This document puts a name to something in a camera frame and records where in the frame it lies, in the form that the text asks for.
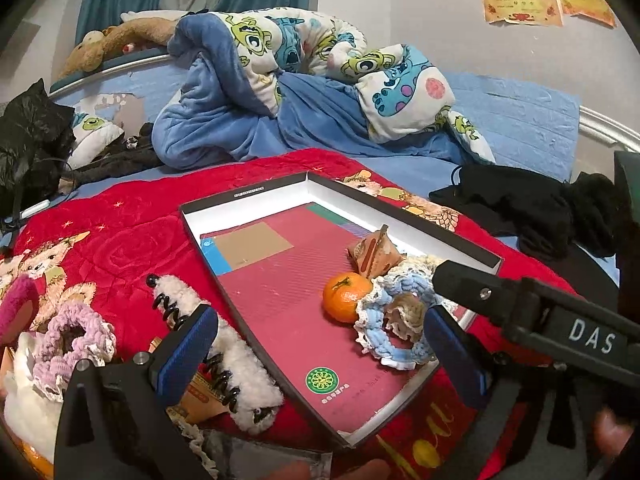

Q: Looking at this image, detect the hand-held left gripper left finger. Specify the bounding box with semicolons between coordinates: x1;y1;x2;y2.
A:
54;304;219;480

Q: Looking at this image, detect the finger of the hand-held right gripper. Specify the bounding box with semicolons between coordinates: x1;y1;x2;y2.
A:
431;259;527;330

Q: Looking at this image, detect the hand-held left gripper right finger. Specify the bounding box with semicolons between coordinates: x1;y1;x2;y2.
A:
423;304;592;480

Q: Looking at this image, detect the blue white crochet scrunchie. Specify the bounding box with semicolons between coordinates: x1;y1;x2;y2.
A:
354;255;451;372

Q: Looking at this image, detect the black shallow box red lining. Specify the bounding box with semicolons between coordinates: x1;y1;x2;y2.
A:
179;171;503;449

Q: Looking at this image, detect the person's right hand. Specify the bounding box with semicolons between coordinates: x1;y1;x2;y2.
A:
594;406;637;456

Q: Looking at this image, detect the person's left hand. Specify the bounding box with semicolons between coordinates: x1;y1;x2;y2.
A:
266;459;392;480

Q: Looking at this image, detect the gold flat snack packet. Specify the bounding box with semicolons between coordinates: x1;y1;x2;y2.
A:
172;370;227;427

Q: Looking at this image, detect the white fluffy hair clip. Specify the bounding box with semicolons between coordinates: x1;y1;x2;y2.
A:
146;272;285;435

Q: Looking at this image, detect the white lace scrunchie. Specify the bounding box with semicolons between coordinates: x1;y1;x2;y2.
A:
172;417;222;479

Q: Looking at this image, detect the black clothing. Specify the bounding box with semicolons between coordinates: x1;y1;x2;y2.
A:
429;164;626;291

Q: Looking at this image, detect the gold triangular snack packet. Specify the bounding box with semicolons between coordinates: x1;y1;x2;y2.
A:
347;225;404;279

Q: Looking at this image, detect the clear plastic bag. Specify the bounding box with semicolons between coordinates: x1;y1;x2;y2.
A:
200;427;334;480

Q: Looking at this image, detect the red printed blanket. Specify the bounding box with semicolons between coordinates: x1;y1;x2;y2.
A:
0;147;621;480

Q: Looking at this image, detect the purple crochet scrunchie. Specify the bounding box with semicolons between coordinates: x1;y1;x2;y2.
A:
31;302;117;402

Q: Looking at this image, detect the white fluffy item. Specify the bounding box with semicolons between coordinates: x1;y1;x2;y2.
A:
2;335;67;462

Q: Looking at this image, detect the pink plush item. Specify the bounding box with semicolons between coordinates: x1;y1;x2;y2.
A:
0;275;42;347

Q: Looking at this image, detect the bed with blue sheet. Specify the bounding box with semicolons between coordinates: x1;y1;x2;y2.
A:
47;52;640;281

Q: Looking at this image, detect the dark garment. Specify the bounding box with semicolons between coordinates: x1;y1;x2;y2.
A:
75;122;167;187

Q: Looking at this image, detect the silver black stick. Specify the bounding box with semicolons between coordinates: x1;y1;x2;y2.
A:
0;199;52;232

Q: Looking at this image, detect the monster print pillow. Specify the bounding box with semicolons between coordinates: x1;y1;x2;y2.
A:
67;112;125;171

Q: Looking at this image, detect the black plastic bag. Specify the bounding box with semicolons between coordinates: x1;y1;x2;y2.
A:
0;79;77;207

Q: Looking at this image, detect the monster print blue quilt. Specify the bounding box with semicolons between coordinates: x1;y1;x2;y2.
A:
152;7;497;171

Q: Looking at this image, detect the brown teddy bear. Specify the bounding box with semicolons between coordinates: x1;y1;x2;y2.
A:
62;16;182;79

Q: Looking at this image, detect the white plush toy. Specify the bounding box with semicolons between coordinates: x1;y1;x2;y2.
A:
120;8;192;22

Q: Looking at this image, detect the yellow wall certificate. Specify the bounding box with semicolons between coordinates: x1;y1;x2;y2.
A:
552;0;617;29
481;0;564;27

